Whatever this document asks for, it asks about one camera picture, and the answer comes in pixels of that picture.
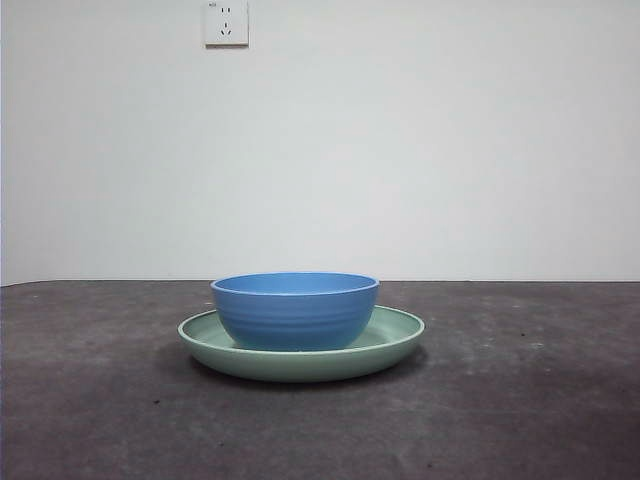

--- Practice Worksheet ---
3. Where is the blue ribbed bowl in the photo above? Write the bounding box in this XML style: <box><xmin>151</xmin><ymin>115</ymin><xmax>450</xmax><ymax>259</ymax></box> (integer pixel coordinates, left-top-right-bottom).
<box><xmin>209</xmin><ymin>271</ymin><xmax>380</xmax><ymax>351</ymax></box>

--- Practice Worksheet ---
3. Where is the green shallow plate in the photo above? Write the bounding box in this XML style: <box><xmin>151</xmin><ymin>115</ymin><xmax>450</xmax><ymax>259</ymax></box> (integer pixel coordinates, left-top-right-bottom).
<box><xmin>176</xmin><ymin>304</ymin><xmax>426</xmax><ymax>384</ymax></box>

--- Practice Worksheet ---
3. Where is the white wall power socket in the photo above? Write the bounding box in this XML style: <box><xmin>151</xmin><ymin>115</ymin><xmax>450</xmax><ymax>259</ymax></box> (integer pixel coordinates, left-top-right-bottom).
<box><xmin>203</xmin><ymin>0</ymin><xmax>250</xmax><ymax>49</ymax></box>

